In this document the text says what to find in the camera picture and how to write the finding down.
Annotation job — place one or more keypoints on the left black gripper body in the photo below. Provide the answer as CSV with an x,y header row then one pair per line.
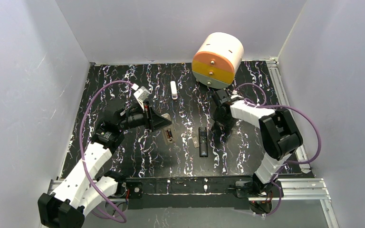
x,y
150,117

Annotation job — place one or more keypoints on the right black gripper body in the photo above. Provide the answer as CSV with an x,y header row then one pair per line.
x,y
219,125

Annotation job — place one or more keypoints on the white air conditioner remote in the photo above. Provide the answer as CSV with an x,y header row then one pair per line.
x,y
168,132

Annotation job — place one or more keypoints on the remote battery cover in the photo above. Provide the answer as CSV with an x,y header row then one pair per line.
x,y
195,141

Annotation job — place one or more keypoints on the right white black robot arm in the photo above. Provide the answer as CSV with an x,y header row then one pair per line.
x,y
279,134

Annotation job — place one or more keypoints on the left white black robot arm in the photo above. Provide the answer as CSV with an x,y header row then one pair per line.
x,y
75,197

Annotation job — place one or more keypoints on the black tv remote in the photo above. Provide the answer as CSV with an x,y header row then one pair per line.
x,y
203,142

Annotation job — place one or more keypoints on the small white remote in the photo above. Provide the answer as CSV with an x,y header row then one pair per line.
x,y
174,90

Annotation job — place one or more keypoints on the round three-drawer storage box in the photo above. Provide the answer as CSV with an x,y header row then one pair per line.
x,y
216,62

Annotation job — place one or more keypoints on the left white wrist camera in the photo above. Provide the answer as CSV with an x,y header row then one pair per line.
x,y
140,94

